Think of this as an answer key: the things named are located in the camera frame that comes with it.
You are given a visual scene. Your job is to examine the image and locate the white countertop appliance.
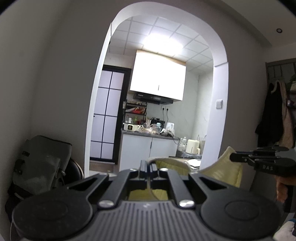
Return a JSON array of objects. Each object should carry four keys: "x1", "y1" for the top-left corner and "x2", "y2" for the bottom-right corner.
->
[{"x1": 123, "y1": 123, "x2": 140, "y2": 132}]

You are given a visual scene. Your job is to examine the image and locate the white wall switch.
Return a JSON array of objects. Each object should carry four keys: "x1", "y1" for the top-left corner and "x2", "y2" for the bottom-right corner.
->
[{"x1": 216, "y1": 99, "x2": 223, "y2": 109}]

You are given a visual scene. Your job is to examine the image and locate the white rolling cart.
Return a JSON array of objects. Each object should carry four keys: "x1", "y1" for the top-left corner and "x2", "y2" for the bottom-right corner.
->
[{"x1": 169, "y1": 155, "x2": 202, "y2": 170}]

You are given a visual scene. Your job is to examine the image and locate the black spice shelf rack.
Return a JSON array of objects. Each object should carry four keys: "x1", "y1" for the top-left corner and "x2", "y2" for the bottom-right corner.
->
[{"x1": 123, "y1": 101, "x2": 147, "y2": 125}]

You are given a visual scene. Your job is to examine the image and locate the person's right hand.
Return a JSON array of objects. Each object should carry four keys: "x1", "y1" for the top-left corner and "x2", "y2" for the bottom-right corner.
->
[{"x1": 275, "y1": 176, "x2": 296, "y2": 203}]

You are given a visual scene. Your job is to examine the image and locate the white lower kitchen cabinet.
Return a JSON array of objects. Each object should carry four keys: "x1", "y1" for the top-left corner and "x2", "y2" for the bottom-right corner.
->
[{"x1": 118, "y1": 131, "x2": 180, "y2": 171}]

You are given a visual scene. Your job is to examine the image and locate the white kitchen cabinet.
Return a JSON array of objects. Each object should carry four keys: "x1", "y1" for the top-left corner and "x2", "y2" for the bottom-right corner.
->
[
  {"x1": 118, "y1": 131, "x2": 180, "y2": 171},
  {"x1": 130, "y1": 50, "x2": 186, "y2": 101}
]

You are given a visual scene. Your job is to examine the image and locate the wooden chair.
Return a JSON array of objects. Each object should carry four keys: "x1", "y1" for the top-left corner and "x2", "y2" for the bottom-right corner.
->
[{"x1": 64, "y1": 158, "x2": 84, "y2": 184}]

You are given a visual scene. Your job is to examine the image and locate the black range hood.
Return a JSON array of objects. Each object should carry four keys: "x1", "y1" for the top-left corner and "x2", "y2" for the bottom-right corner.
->
[{"x1": 133, "y1": 92, "x2": 174, "y2": 104}]

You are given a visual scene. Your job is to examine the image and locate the pale yellow knitted towel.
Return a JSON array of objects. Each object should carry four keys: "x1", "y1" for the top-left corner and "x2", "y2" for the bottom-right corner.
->
[{"x1": 128, "y1": 147, "x2": 243, "y2": 201}]

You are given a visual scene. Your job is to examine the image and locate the white upper kitchen cabinet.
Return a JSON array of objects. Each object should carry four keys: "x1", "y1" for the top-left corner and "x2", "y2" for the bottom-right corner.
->
[{"x1": 130, "y1": 50, "x2": 186, "y2": 101}]

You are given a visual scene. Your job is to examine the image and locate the dark bag on chair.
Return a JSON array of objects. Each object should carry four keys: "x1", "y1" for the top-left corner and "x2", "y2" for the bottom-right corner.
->
[{"x1": 13, "y1": 136, "x2": 72, "y2": 195}]

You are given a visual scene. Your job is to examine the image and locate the white sock foot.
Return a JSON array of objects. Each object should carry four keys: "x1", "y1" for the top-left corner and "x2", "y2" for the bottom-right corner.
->
[{"x1": 273, "y1": 218, "x2": 296, "y2": 241}]

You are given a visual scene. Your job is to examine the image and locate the black framed glass door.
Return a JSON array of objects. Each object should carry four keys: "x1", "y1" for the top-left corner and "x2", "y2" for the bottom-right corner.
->
[{"x1": 90, "y1": 65, "x2": 132, "y2": 164}]

